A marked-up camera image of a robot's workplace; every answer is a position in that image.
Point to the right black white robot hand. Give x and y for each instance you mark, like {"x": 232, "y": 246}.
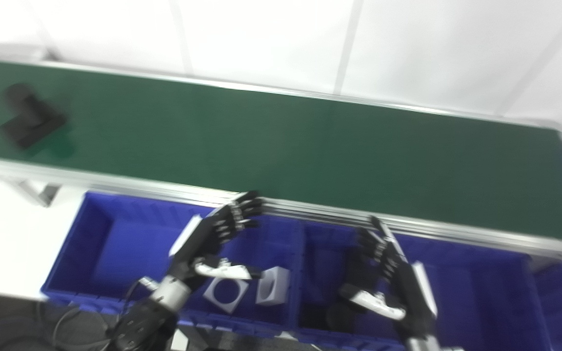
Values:
{"x": 408, "y": 287}

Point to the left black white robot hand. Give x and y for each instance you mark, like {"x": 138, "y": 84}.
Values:
{"x": 198, "y": 243}

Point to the black part with cylinder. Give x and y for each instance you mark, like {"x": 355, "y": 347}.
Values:
{"x": 30, "y": 119}

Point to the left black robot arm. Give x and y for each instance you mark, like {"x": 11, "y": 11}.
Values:
{"x": 149, "y": 317}

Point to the flat white square holed part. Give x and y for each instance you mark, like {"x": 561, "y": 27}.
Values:
{"x": 226, "y": 294}

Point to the blue bin with black parts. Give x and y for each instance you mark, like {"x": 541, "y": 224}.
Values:
{"x": 476, "y": 302}

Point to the black round part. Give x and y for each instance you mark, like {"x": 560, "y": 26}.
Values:
{"x": 338, "y": 317}

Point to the blue bin with white parts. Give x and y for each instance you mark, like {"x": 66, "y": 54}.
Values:
{"x": 115, "y": 253}

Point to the upright white holed part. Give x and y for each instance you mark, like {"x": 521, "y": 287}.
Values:
{"x": 273, "y": 285}

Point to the green conveyor belt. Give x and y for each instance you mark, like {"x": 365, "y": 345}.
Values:
{"x": 271, "y": 146}

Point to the aluminium conveyor leg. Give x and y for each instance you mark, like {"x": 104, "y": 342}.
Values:
{"x": 37, "y": 191}

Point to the grey conveyor end housing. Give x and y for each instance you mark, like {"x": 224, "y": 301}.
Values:
{"x": 17, "y": 50}

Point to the dark grey robot torso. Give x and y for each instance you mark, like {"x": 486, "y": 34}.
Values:
{"x": 8, "y": 321}

